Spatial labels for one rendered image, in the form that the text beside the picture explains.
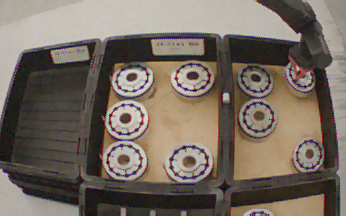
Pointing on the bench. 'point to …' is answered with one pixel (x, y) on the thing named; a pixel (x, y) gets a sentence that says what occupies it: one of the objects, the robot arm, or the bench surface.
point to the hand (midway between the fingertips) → (302, 72)
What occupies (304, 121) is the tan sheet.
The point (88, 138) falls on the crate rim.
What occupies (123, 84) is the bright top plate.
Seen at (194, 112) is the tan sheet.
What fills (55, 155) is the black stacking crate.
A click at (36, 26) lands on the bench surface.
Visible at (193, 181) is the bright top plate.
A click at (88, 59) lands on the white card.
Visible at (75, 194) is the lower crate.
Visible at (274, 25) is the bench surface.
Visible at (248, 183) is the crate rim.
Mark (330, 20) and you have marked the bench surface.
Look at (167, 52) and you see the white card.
